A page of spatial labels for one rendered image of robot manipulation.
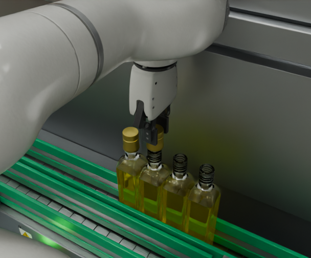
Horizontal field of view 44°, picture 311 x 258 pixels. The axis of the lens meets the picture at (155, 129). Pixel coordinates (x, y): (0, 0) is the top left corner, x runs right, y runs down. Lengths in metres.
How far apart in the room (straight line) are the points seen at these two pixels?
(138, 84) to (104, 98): 0.38
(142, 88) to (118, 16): 0.24
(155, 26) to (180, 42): 0.04
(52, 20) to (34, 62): 0.06
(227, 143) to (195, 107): 0.11
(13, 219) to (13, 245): 0.75
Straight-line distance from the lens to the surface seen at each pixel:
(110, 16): 0.41
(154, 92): 0.64
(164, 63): 0.62
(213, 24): 0.52
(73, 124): 1.17
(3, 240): 0.33
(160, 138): 0.75
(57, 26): 0.34
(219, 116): 0.82
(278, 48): 0.71
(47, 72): 0.31
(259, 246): 0.90
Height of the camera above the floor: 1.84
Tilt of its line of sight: 39 degrees down
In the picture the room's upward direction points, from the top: straight up
